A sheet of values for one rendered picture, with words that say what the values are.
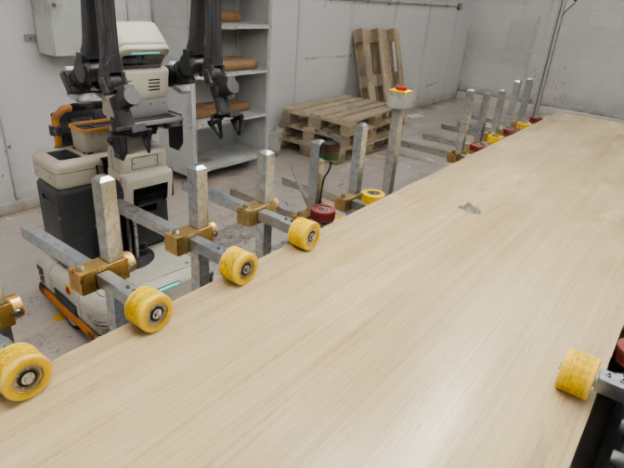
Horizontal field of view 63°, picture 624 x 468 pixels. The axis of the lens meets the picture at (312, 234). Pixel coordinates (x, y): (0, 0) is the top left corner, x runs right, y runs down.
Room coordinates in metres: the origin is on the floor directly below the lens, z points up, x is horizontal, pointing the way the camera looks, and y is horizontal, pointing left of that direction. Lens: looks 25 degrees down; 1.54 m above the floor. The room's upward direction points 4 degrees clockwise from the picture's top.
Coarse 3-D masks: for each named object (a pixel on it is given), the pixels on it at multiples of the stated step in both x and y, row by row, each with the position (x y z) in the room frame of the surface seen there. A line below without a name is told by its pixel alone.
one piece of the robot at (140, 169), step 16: (128, 80) 1.99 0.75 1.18; (144, 80) 2.04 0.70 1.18; (160, 80) 2.10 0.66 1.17; (144, 96) 2.05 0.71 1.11; (160, 96) 2.11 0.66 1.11; (112, 112) 2.03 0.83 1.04; (128, 144) 2.02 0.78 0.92; (160, 144) 2.14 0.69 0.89; (112, 160) 1.99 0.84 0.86; (128, 160) 1.98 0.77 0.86; (144, 160) 2.03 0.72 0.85; (160, 160) 2.09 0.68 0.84; (112, 176) 2.00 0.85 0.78; (128, 176) 1.95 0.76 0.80; (144, 176) 1.99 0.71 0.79; (160, 176) 2.04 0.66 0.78; (128, 192) 1.94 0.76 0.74
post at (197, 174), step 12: (192, 168) 1.17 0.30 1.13; (204, 168) 1.19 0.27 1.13; (192, 180) 1.17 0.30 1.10; (204, 180) 1.18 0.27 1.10; (192, 192) 1.17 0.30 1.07; (204, 192) 1.18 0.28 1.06; (192, 204) 1.17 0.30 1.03; (204, 204) 1.18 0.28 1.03; (192, 216) 1.18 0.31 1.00; (204, 216) 1.18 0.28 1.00; (192, 252) 1.18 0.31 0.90; (192, 264) 1.18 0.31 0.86; (204, 264) 1.18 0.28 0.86; (192, 276) 1.18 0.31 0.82; (204, 276) 1.18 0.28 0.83; (192, 288) 1.18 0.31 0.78
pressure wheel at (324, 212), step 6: (318, 204) 1.55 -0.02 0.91; (324, 204) 1.55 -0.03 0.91; (312, 210) 1.50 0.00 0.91; (318, 210) 1.50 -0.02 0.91; (324, 210) 1.51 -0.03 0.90; (330, 210) 1.51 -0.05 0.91; (312, 216) 1.50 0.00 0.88; (318, 216) 1.48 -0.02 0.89; (324, 216) 1.48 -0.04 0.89; (330, 216) 1.49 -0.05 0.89; (324, 222) 1.48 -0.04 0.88
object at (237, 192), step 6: (234, 192) 1.74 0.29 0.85; (240, 192) 1.72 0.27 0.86; (246, 192) 1.73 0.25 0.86; (240, 198) 1.72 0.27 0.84; (246, 198) 1.70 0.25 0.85; (252, 198) 1.69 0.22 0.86; (282, 204) 1.64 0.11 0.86; (282, 210) 1.60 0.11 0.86; (288, 210) 1.59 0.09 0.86; (294, 210) 1.60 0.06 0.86; (288, 216) 1.59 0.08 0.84; (318, 222) 1.51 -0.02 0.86
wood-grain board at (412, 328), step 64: (576, 128) 3.09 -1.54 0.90; (448, 192) 1.78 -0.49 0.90; (512, 192) 1.83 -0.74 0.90; (576, 192) 1.89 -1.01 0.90; (320, 256) 1.20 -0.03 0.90; (384, 256) 1.23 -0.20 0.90; (448, 256) 1.26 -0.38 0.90; (512, 256) 1.29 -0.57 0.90; (576, 256) 1.32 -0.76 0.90; (192, 320) 0.87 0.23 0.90; (256, 320) 0.89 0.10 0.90; (320, 320) 0.91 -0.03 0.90; (384, 320) 0.92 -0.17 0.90; (448, 320) 0.94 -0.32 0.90; (512, 320) 0.96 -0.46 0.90; (576, 320) 0.98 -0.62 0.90; (64, 384) 0.66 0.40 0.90; (128, 384) 0.67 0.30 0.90; (192, 384) 0.68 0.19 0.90; (256, 384) 0.70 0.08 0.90; (320, 384) 0.71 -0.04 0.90; (384, 384) 0.72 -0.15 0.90; (448, 384) 0.74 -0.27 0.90; (512, 384) 0.75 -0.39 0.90; (0, 448) 0.52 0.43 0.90; (64, 448) 0.53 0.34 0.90; (128, 448) 0.54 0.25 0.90; (192, 448) 0.55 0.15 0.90; (256, 448) 0.56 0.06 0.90; (320, 448) 0.57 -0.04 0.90; (384, 448) 0.58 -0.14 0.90; (448, 448) 0.59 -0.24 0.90; (512, 448) 0.60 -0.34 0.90; (576, 448) 0.61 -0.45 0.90
